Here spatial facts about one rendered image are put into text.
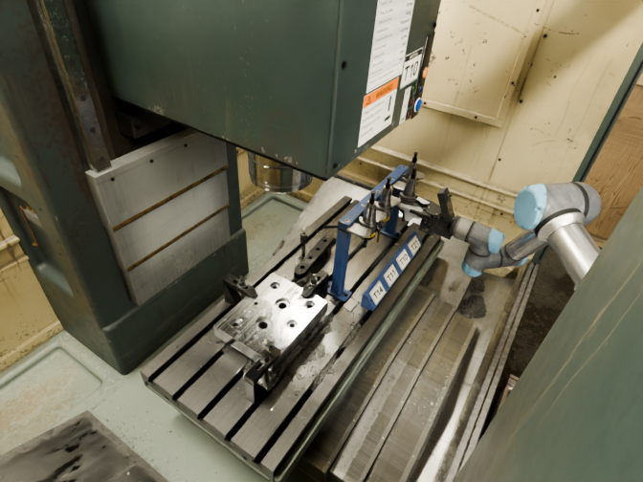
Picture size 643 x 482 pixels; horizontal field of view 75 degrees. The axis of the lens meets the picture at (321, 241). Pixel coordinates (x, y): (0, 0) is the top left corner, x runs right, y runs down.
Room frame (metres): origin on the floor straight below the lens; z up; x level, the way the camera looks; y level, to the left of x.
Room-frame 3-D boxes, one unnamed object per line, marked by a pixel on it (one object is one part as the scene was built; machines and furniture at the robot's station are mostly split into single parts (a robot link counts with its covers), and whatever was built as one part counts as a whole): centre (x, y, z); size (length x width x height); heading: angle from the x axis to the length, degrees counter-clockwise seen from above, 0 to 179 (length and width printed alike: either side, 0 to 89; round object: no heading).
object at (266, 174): (0.90, 0.11, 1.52); 0.16 x 0.16 x 0.12
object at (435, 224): (1.18, -0.40, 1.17); 0.12 x 0.08 x 0.09; 60
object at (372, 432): (0.87, -0.34, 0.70); 0.90 x 0.30 x 0.16; 150
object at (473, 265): (1.11, -0.56, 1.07); 0.11 x 0.08 x 0.11; 105
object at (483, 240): (1.10, -0.54, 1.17); 0.11 x 0.08 x 0.09; 60
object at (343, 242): (1.06, -0.07, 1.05); 0.10 x 0.05 x 0.30; 60
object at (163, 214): (1.12, 0.50, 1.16); 0.48 x 0.05 x 0.51; 150
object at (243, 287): (0.96, 0.26, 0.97); 0.13 x 0.03 x 0.15; 60
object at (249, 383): (0.67, 0.13, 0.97); 0.13 x 0.03 x 0.15; 150
